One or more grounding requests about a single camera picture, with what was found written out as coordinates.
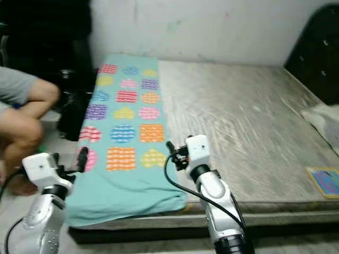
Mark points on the blue children's book yellow border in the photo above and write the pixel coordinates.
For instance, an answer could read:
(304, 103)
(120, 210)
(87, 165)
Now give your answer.
(324, 182)

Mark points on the beige pillow with green tree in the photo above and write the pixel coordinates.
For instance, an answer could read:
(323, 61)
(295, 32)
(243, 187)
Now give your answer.
(323, 119)

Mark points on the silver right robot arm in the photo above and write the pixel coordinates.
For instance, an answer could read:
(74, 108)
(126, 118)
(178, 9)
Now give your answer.
(217, 201)

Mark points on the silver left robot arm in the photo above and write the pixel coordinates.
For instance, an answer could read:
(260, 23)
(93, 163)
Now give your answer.
(42, 222)

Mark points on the black chair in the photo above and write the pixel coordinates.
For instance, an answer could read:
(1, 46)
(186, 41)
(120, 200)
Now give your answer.
(74, 116)

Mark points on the teal blanket with colourful shapes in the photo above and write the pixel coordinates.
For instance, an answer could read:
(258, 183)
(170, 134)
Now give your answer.
(127, 185)

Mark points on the person in grey shorts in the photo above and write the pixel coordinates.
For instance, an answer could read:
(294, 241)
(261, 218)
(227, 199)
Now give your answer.
(26, 127)

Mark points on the beige quilted mattress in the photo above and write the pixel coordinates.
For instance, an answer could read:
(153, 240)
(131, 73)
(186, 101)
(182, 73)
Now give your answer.
(238, 116)

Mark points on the dark tufted headboard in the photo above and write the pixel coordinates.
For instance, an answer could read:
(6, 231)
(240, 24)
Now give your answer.
(318, 53)

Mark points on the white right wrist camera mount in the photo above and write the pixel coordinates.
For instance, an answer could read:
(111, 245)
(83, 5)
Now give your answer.
(198, 150)

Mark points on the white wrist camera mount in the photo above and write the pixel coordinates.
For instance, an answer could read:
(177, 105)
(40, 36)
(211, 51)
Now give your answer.
(39, 168)
(198, 150)

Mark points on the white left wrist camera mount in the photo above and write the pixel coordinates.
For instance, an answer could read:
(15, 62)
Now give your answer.
(39, 168)

